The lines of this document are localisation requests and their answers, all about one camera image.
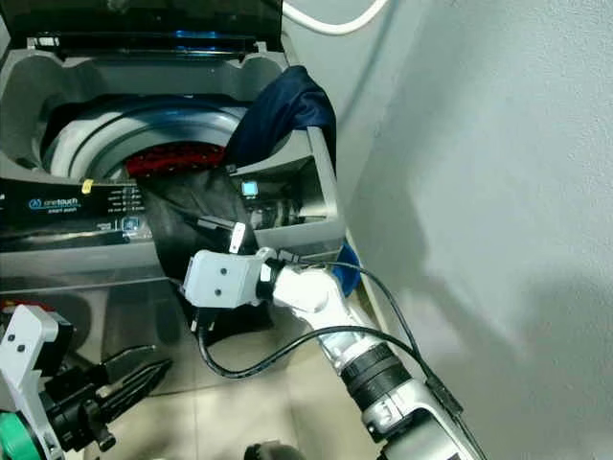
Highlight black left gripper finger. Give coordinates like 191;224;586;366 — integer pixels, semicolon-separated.
117;359;173;423
101;345;154;384

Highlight black shorts with ribbed waistband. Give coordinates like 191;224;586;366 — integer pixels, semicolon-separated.
144;168;264;346

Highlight navy blue garment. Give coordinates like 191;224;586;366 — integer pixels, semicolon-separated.
223;64;338;172

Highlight silver top-load washing machine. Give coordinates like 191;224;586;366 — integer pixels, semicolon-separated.
0;43;349;384

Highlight red patterned garment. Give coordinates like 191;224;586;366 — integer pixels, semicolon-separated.
125;142;226;181

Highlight blue plastic basin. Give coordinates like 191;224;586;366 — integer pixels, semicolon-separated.
333;244;363;296

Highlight grey robot right leg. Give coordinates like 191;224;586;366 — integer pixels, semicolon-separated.
242;441;312;460

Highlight dark tinted washer lid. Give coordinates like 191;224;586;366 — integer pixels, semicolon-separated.
0;0;284;63

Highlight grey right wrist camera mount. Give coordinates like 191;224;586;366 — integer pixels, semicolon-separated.
182;247;266;310

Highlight white water hose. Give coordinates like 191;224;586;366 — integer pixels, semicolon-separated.
283;0;389;36

